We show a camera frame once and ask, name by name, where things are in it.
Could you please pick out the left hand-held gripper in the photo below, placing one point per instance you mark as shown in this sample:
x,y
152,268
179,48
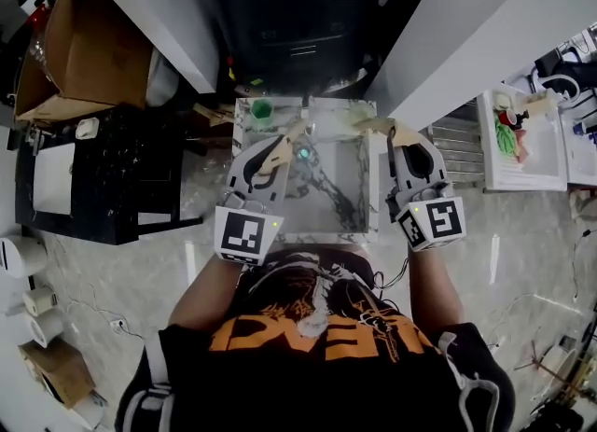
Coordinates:
x,y
242,236

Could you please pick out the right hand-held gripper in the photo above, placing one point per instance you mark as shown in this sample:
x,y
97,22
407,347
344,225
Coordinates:
x,y
440,222

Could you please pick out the green cup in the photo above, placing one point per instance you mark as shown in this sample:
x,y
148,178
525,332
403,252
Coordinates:
x,y
261,110

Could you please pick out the person's right forearm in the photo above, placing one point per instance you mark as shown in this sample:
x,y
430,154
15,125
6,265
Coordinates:
x,y
434,285

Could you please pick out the person's left forearm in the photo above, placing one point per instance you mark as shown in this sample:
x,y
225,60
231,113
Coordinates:
x,y
205,290

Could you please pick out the red cup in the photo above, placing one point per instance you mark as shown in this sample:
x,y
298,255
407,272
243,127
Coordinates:
x,y
507,118

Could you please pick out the chrome sink faucet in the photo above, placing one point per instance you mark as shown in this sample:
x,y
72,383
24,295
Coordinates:
x,y
305,106

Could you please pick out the marble pattern sink basin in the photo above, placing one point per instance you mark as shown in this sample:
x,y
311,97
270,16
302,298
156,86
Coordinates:
x,y
326,187

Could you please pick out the metal bar rack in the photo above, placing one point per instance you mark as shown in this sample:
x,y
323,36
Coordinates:
x,y
459,150

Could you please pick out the green striped toy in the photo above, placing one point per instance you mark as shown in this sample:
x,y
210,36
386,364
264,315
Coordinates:
x,y
504,141

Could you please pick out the white partition panel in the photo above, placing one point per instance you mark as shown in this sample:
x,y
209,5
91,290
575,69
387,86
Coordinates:
x,y
466,24
154,10

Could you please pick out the black cabinet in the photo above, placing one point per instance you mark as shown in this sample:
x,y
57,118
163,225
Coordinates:
x,y
289,1

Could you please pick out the translucent pump bottle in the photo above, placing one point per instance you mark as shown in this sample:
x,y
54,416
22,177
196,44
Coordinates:
x,y
536,104

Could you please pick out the black speckled table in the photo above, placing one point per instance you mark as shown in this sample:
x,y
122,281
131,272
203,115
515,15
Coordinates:
x,y
126,164

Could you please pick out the white curved faucet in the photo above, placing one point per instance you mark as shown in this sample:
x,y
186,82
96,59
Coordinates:
x,y
559,76

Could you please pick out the black office chair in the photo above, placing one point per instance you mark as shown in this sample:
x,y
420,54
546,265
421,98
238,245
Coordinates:
x,y
573,66

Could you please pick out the white soap dish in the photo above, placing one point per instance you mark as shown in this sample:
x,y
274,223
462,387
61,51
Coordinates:
x,y
87,128

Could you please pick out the large cardboard box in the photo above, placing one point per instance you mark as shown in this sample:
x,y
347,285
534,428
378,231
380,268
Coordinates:
x,y
93,47

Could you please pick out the white rectangular basin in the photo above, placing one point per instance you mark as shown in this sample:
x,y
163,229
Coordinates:
x,y
53,178

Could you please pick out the person's black printed shirt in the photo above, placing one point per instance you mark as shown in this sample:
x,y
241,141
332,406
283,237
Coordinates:
x,y
303,383

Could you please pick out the white power strip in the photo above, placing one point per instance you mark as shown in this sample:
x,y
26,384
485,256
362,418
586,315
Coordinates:
x,y
119,324

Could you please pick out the chrome basin faucet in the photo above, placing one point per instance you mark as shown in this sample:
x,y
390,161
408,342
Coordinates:
x,y
35,138

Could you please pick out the white round bin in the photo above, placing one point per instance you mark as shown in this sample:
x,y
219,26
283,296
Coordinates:
x,y
23,255

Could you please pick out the wooden stand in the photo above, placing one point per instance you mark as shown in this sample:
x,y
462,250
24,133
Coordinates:
x,y
555,369

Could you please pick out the small white box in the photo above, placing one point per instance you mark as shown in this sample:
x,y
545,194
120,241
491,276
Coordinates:
x,y
39,300

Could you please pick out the white cylinder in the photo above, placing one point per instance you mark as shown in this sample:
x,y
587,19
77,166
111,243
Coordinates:
x,y
42,327

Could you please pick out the small cardboard box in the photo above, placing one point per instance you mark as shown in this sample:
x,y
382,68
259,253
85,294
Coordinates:
x,y
60,372

